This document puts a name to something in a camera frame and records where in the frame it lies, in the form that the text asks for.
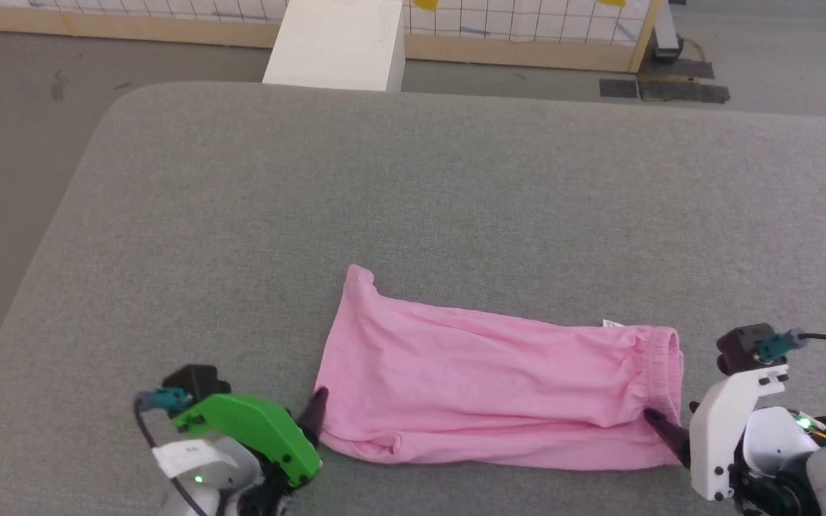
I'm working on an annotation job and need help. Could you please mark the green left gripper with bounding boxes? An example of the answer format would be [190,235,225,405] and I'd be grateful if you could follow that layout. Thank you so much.
[171,386,330,489]

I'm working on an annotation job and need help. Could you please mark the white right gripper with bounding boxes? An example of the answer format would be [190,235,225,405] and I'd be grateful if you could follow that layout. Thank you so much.
[643,363,791,503]

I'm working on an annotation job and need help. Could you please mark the pink shorts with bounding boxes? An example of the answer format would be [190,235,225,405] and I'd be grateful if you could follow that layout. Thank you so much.
[313,264,685,472]

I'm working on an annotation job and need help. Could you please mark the small black floor mat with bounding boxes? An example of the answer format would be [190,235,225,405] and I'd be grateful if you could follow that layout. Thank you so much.
[599,78,639,100]

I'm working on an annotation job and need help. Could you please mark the large black floor mat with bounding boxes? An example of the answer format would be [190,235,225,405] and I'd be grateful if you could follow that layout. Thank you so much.
[637,58,731,105]

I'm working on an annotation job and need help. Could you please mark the white box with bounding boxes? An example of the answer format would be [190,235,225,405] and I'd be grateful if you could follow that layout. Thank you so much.
[262,0,407,92]

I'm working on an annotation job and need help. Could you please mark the metal partition foot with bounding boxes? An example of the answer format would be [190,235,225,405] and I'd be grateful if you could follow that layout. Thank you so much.
[652,0,685,59]

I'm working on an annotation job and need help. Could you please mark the lemon print partition panel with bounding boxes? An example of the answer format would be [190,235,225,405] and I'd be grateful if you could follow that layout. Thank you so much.
[0,0,666,74]

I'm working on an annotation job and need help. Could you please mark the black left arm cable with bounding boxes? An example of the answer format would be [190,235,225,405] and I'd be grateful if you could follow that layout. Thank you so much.
[133,389,207,516]

